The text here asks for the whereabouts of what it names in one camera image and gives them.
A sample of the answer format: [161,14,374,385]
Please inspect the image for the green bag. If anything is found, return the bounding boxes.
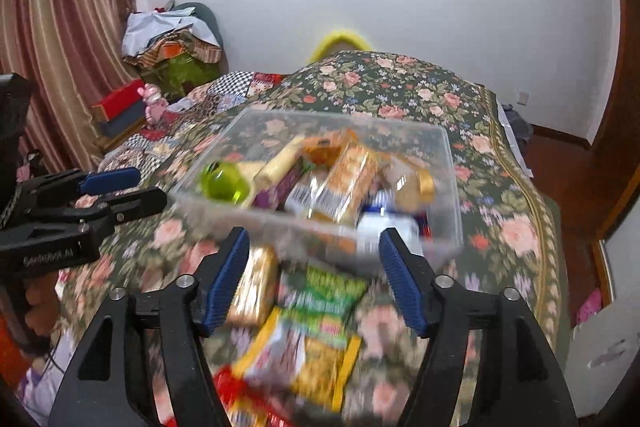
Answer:
[160,54,222,101]

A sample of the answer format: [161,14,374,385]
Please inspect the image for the purple label snack packet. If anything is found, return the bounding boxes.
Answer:
[252,167,308,212]

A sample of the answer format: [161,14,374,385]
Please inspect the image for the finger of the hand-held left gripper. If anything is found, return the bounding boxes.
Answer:
[22,167,142,208]
[30,187,168,234]

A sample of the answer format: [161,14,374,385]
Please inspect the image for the golden biscuit packet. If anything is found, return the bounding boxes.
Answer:
[226,244,281,329]

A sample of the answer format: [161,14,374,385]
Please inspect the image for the red snack packet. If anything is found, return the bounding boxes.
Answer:
[214,366,303,427]

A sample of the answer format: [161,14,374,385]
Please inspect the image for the person's left hand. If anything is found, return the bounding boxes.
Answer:
[24,276,60,344]

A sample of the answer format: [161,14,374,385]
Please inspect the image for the green jelly cup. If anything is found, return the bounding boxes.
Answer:
[199,161,251,205]

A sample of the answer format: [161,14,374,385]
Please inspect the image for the pale rice cake packet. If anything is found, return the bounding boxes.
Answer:
[251,136,307,194]

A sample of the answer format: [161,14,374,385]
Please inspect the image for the brown bun packet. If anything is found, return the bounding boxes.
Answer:
[380,156,437,214]

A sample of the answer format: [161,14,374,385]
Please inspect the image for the white cardboard sheet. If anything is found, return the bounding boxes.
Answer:
[566,294,640,410]

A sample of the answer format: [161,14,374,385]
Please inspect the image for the pile of clothes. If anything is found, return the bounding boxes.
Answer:
[121,0,224,68]

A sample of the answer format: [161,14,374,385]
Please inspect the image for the grey box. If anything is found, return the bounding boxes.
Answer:
[96,104,149,138]

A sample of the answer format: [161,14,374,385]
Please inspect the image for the patchwork quilt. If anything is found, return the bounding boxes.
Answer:
[97,69,287,174]

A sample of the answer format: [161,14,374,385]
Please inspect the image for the orange snack packet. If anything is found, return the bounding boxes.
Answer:
[287,144,379,226]

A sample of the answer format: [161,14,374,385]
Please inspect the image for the yellow green snack packet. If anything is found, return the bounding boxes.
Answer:
[231,306,362,414]

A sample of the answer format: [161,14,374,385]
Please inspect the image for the pink rabbit toy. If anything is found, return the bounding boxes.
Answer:
[139,82,169,128]

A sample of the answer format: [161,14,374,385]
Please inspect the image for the dark cloth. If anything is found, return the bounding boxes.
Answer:
[499,103,534,146]

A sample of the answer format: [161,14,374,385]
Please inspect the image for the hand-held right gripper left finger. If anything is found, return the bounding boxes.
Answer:
[47,227,251,427]

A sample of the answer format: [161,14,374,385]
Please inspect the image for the striped brown curtain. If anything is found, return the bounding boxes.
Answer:
[0,0,144,170]

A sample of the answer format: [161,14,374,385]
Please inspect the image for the orange cracker packet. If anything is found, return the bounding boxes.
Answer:
[302,133,358,168]

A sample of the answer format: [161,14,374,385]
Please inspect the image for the blue white snack packet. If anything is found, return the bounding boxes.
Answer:
[356,203,432,259]

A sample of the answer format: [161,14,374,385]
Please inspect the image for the pink slipper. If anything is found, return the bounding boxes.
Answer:
[574,288,604,327]

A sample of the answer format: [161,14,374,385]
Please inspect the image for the clear plastic storage box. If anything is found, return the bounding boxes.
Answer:
[169,107,464,275]

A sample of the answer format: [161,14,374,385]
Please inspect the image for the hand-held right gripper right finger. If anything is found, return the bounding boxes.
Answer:
[378,227,581,427]

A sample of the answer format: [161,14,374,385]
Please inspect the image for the red box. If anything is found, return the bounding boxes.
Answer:
[90,79,147,118]

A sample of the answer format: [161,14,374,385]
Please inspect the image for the yellow plush tube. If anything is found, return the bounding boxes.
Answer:
[309,27,374,64]

